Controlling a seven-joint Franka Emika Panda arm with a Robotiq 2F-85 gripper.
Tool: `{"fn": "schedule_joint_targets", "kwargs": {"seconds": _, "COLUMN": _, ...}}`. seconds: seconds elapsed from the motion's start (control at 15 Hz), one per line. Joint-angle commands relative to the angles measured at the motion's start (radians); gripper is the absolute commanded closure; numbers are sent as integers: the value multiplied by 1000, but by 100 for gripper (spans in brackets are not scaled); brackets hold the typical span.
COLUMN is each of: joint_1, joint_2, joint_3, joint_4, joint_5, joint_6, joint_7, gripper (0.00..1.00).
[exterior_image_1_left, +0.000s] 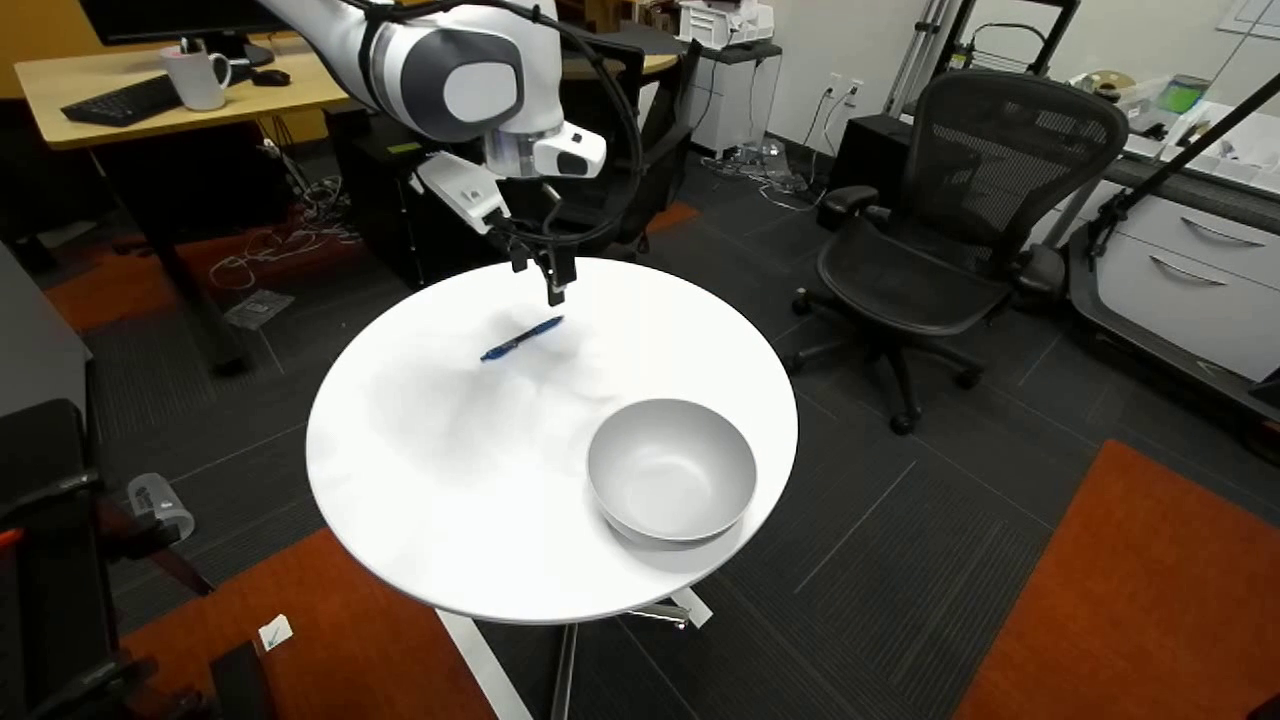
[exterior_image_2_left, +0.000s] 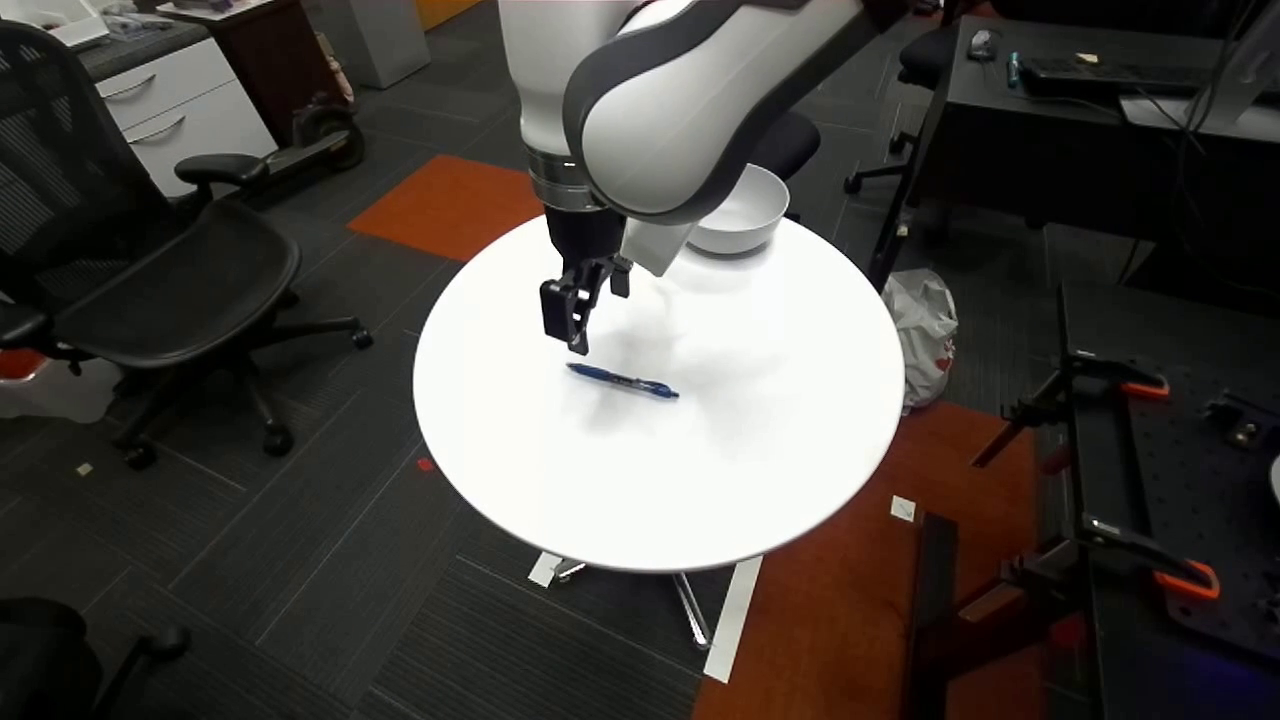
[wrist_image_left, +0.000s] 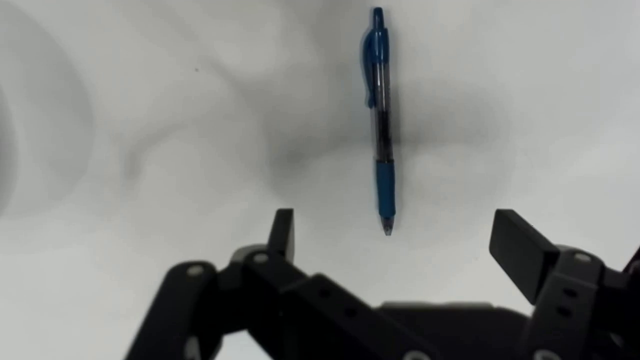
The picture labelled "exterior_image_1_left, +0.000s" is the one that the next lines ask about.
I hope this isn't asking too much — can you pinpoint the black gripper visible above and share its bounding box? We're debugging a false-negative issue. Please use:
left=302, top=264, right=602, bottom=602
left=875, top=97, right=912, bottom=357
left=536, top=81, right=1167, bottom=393
left=483, top=176, right=590, bottom=313

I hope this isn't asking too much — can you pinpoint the blue pen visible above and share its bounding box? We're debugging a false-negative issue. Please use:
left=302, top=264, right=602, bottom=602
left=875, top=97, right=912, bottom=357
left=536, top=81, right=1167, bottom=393
left=476, top=313, right=573, bottom=369

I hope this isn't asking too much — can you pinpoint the black high-back office chair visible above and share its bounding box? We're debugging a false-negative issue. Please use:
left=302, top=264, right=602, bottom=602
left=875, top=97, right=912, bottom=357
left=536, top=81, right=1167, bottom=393
left=454, top=19, right=704, bottom=264

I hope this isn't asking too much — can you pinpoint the black computer tower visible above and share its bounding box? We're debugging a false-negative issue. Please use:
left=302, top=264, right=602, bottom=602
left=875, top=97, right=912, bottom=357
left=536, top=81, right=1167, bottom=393
left=323, top=107, right=467, bottom=287

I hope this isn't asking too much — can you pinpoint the white bowl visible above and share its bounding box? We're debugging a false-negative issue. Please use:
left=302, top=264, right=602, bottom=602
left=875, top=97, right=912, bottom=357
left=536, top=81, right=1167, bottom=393
left=584, top=396, right=760, bottom=548

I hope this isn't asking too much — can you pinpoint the white printer on stand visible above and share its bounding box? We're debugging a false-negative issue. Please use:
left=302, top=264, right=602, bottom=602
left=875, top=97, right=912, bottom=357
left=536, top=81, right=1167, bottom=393
left=671, top=0, right=785, bottom=165

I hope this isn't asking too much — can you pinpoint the black mesh office chair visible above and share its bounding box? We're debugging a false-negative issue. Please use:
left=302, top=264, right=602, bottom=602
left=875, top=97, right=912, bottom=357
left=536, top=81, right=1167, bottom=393
left=785, top=68, right=1130, bottom=442

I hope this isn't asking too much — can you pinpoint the white table base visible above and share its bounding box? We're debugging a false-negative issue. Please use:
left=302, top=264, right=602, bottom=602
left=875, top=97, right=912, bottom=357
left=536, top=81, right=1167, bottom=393
left=430, top=584, right=716, bottom=720

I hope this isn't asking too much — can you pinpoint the white mug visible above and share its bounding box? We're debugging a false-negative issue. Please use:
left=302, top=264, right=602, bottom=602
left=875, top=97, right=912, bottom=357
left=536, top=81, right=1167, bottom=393
left=159, top=43, right=241, bottom=118

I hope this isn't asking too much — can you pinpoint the white floor tag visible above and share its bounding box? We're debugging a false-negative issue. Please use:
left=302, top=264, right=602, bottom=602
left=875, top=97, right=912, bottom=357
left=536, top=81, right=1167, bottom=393
left=250, top=613, right=301, bottom=655

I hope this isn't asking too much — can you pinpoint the black monitor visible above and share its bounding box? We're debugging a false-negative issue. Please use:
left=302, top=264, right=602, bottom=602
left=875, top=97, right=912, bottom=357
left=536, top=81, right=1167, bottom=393
left=74, top=0, right=293, bottom=71

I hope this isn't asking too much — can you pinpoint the black keyboard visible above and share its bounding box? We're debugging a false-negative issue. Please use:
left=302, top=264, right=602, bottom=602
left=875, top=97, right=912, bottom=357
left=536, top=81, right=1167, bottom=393
left=57, top=71, right=188, bottom=134

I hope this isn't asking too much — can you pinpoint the light wooden desk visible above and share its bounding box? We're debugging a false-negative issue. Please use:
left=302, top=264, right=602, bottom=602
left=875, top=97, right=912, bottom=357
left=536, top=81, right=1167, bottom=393
left=12, top=30, right=366, bottom=382

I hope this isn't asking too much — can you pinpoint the white drawer cabinet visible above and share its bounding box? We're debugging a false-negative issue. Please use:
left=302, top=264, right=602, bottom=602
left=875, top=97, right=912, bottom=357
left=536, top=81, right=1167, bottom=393
left=1089, top=157, right=1280, bottom=393

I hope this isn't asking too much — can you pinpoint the white device green screen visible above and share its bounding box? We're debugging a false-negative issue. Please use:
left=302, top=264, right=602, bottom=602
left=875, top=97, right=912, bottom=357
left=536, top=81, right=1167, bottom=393
left=1149, top=71, right=1214, bottom=123

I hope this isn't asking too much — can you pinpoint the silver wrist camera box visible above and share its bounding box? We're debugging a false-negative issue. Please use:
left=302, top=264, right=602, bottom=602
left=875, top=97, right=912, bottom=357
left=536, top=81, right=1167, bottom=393
left=410, top=147, right=515, bottom=242

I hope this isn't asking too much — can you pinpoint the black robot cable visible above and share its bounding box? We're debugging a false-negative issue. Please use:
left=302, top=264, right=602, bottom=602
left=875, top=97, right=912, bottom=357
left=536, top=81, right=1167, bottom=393
left=512, top=0, right=650, bottom=268

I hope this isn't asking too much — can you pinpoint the black clamp orange handle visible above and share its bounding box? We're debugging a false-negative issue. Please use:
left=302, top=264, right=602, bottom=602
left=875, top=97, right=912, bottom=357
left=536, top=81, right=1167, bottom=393
left=0, top=463, right=220, bottom=606

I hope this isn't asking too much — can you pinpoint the black support post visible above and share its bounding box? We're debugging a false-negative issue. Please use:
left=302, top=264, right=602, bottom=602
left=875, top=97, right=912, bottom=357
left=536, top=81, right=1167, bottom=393
left=204, top=635, right=285, bottom=720

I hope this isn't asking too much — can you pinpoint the black camera stand pole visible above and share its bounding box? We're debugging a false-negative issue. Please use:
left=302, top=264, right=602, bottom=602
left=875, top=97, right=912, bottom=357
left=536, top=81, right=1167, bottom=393
left=1085, top=71, right=1280, bottom=264

